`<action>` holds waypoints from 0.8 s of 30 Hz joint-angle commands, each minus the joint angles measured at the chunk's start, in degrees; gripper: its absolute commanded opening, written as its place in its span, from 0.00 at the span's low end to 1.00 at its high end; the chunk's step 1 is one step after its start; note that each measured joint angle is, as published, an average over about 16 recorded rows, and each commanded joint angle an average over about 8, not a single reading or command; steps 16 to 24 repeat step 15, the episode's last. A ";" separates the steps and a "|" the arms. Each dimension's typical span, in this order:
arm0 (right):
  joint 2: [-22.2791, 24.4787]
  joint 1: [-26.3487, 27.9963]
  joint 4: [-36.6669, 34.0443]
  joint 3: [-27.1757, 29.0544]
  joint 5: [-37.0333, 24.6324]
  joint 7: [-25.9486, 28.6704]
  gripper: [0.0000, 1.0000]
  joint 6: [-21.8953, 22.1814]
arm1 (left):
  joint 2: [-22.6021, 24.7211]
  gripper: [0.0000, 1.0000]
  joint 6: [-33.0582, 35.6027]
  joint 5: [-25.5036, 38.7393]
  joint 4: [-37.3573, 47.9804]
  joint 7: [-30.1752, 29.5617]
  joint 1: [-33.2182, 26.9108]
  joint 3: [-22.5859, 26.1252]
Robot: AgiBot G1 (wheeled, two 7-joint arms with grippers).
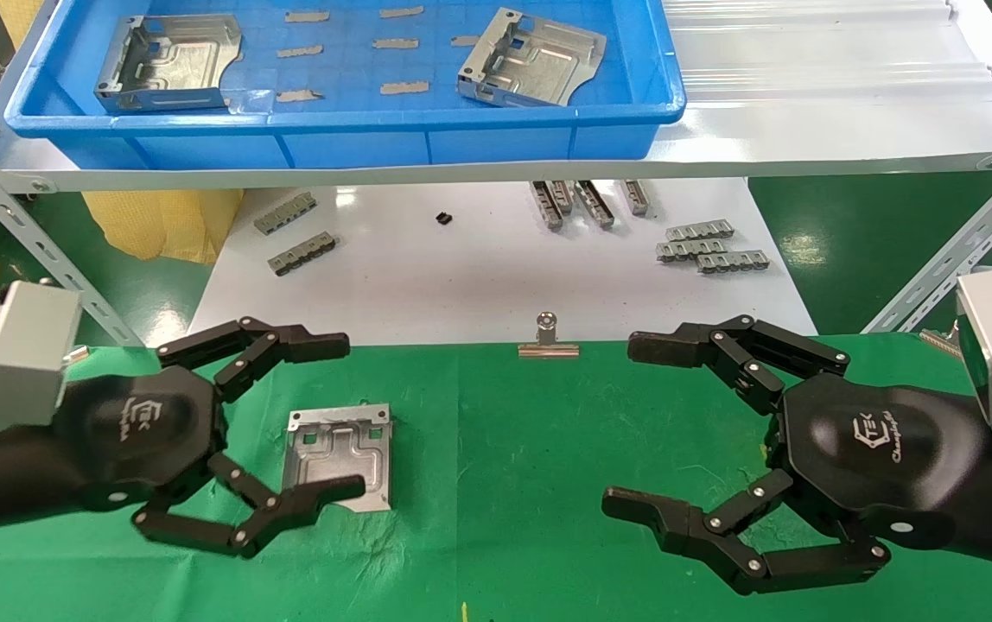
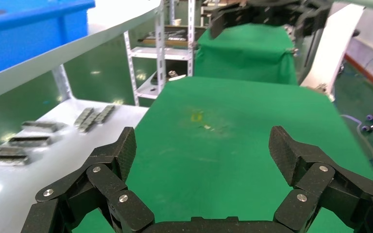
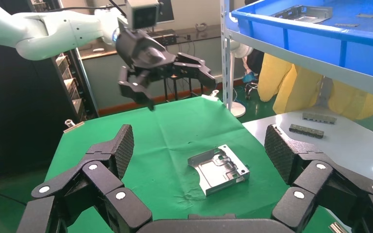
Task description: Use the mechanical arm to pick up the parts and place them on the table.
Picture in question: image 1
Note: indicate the green table cloth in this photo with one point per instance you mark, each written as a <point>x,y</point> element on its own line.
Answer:
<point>505,449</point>

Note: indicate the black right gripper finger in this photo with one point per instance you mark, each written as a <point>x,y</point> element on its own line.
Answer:
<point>738,350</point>
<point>721,536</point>

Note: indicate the grey tape piece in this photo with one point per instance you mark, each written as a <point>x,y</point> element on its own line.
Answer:
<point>401,12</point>
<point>306,15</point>
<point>403,88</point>
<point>299,96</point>
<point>299,52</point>
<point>395,43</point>
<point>464,41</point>

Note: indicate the white metal shelf rack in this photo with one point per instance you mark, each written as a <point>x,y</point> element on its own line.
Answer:
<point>721,160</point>

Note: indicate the grey metal terminal strip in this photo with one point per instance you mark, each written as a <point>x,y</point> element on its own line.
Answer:
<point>700,231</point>
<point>734,262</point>
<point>594,205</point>
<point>688,250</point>
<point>285,213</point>
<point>546,207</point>
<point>302,254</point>
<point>636,197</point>
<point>562,195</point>

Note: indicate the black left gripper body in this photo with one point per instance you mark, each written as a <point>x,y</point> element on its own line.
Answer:
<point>142,432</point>

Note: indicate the blue plastic tray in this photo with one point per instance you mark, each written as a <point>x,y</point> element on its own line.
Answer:
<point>358,147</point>

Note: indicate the grey sheet metal bracket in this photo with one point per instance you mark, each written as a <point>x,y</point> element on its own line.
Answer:
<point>176,65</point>
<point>332,449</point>
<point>539,60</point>

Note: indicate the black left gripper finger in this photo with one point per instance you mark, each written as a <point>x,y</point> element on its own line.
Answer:
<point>280,514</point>
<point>263,345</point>

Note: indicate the yellow mesh bag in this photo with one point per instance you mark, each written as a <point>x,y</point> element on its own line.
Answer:
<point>159,225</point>

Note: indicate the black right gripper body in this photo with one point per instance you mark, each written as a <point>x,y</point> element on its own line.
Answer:
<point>876,449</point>

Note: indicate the clear corrugated plastic sheet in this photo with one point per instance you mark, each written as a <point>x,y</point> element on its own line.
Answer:
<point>807,52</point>

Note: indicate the clear tape patch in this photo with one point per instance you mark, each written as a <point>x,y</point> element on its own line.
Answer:
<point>251,101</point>

